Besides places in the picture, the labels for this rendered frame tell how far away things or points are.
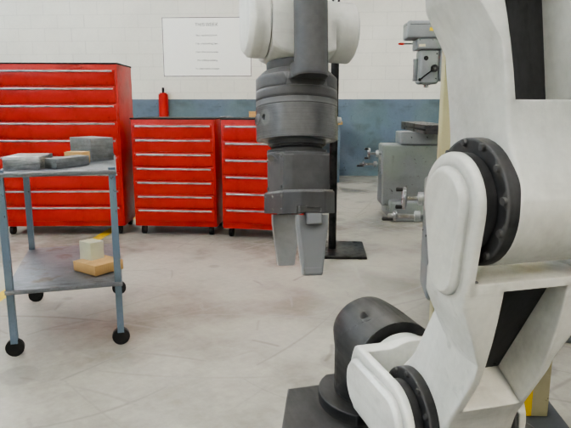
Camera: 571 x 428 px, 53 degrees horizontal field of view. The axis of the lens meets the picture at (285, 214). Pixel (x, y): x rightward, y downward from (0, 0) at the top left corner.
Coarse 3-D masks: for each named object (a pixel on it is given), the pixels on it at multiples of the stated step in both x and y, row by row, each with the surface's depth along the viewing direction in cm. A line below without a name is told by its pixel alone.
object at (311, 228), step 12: (300, 216) 56; (312, 216) 56; (324, 216) 57; (300, 228) 56; (312, 228) 57; (324, 228) 57; (300, 240) 56; (312, 240) 57; (324, 240) 57; (300, 252) 57; (312, 252) 57; (324, 252) 57; (300, 264) 57; (312, 264) 57
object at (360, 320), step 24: (360, 312) 103; (384, 312) 101; (336, 336) 105; (360, 336) 97; (384, 336) 96; (336, 360) 105; (336, 384) 105; (288, 408) 105; (312, 408) 105; (336, 408) 101
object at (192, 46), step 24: (168, 24) 891; (192, 24) 889; (216, 24) 887; (168, 48) 898; (192, 48) 896; (216, 48) 894; (240, 48) 892; (168, 72) 905; (192, 72) 903; (216, 72) 901; (240, 72) 899
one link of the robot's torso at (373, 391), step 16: (400, 336) 94; (416, 336) 93; (368, 352) 89; (384, 352) 90; (400, 352) 91; (352, 368) 91; (368, 368) 87; (384, 368) 91; (352, 384) 91; (368, 384) 85; (384, 384) 82; (352, 400) 92; (368, 400) 85; (384, 400) 80; (400, 400) 77; (368, 416) 86; (384, 416) 80; (400, 416) 77
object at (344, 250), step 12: (336, 0) 391; (336, 72) 418; (336, 144) 428; (336, 156) 430; (336, 168) 432; (336, 180) 434; (336, 192) 436; (336, 252) 432; (348, 252) 432; (360, 252) 432
